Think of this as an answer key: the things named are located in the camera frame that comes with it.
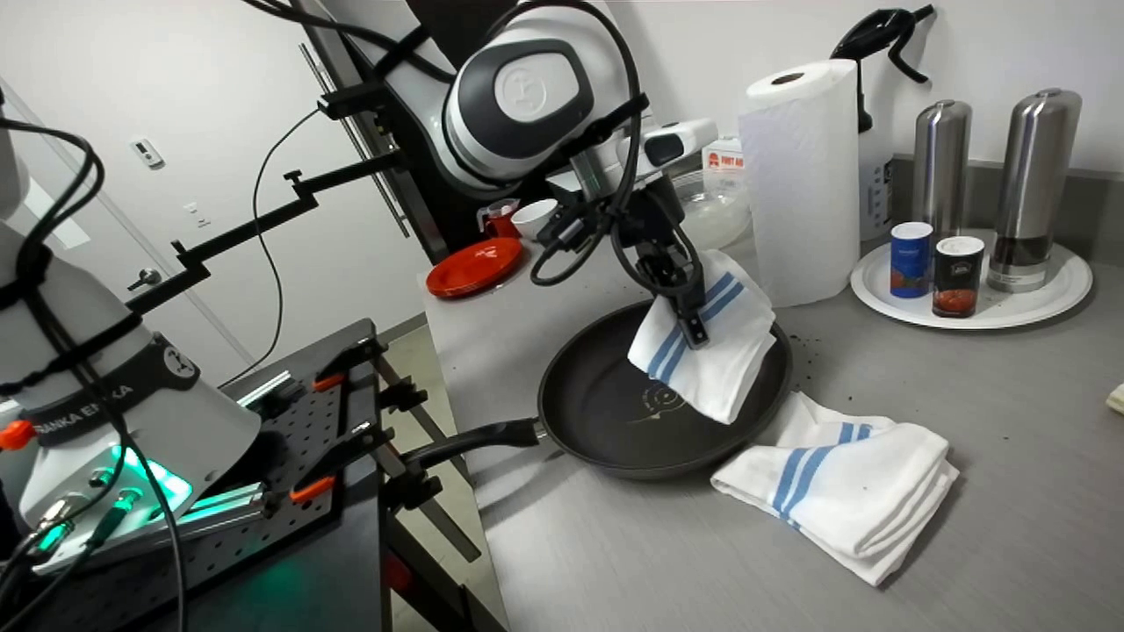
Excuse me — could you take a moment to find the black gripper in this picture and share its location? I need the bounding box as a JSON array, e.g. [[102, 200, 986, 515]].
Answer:
[[609, 184, 713, 346]]

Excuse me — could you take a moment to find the white blue-striped towel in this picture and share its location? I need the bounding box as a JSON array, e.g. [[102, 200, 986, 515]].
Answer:
[[705, 386, 964, 593], [627, 248, 784, 427]]

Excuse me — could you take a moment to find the black jointed mount arm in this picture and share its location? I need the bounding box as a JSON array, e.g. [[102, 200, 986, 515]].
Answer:
[[120, 71, 472, 320]]

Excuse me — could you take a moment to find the black nonstick frying pan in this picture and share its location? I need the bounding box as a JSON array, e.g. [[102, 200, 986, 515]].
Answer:
[[401, 296, 798, 483]]

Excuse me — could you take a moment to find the white paper towel roll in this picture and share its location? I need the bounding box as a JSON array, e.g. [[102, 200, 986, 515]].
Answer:
[[733, 56, 868, 314]]

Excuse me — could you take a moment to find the folded white blue-striped towel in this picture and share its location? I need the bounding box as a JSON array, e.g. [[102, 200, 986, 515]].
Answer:
[[705, 386, 964, 593]]

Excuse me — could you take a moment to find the large clear plastic bowl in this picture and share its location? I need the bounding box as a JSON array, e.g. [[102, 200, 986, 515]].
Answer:
[[681, 173, 752, 257]]

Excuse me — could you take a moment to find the small white cup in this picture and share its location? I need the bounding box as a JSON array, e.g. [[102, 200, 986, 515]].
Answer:
[[509, 193, 562, 245]]

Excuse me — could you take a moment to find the red plate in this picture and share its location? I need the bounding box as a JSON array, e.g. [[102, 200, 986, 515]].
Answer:
[[422, 232, 527, 303]]

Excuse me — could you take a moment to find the blue label spice jar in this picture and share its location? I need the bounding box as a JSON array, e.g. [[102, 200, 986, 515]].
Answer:
[[884, 218, 938, 303]]

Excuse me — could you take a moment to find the dark label spice jar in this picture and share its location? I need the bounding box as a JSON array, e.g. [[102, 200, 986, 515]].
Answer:
[[931, 232, 992, 323]]

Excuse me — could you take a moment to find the short steel grinder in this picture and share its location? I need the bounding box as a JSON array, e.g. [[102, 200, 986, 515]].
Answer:
[[910, 98, 977, 242]]

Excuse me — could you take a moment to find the spray bottle with black head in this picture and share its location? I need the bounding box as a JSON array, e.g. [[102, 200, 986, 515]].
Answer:
[[828, 4, 943, 253]]

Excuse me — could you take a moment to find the white round plate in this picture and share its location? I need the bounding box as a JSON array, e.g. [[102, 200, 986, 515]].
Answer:
[[846, 235, 1099, 338]]

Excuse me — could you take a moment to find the black tilted board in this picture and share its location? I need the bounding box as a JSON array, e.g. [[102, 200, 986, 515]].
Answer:
[[291, 0, 633, 267]]

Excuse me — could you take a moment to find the tall steel grinder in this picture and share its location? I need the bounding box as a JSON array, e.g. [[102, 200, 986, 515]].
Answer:
[[983, 85, 1089, 296]]

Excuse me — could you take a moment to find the orange round knob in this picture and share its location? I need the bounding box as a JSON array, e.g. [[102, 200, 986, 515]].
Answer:
[[0, 414, 43, 458]]

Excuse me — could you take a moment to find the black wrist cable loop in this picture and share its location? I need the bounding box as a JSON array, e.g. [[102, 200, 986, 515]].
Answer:
[[524, 186, 630, 293]]

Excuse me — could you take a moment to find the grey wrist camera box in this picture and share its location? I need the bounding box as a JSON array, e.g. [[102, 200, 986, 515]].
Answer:
[[640, 117, 719, 167]]

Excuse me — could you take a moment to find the orange handled black clamp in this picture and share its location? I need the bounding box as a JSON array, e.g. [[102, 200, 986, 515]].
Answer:
[[307, 334, 432, 414], [284, 414, 451, 515]]

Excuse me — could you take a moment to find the thin black hanging cable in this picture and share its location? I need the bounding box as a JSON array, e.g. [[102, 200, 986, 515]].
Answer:
[[245, 102, 326, 356]]

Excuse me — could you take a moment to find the white wall thermostat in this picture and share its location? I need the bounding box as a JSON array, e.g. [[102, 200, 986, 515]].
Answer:
[[129, 132, 170, 173]]

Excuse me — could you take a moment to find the black cable bundle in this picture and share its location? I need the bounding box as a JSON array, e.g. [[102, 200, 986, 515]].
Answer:
[[0, 117, 194, 632]]

